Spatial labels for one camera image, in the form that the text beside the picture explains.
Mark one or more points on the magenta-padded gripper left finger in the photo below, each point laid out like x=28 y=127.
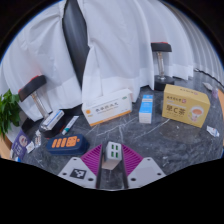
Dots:
x=71 y=171

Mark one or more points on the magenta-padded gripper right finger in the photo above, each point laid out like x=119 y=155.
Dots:
x=146 y=171

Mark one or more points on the white ointment tube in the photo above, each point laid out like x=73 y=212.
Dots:
x=70 y=125

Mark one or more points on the blister pill pack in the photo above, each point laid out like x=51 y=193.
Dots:
x=37 y=139

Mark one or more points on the small white sachet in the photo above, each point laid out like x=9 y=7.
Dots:
x=212 y=131
x=30 y=147

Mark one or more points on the white and blue medicine box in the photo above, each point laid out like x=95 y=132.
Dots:
x=52 y=120

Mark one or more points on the purple box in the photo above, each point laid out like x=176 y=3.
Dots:
x=20 y=143

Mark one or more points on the small blue and white box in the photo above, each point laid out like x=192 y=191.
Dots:
x=146 y=110

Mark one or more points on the white and orange medicine box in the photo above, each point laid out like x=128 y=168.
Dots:
x=106 y=108

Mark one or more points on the yellow tea box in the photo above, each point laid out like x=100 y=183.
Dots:
x=185 y=105

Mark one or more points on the green leafy plant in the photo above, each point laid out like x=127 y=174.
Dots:
x=9 y=111

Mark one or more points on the black bar stool red rim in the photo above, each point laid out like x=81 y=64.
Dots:
x=31 y=87
x=161 y=47

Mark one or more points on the white curtain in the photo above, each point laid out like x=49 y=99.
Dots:
x=126 y=43
x=36 y=50

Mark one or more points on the grey ribbed curtain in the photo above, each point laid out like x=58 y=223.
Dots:
x=203 y=50

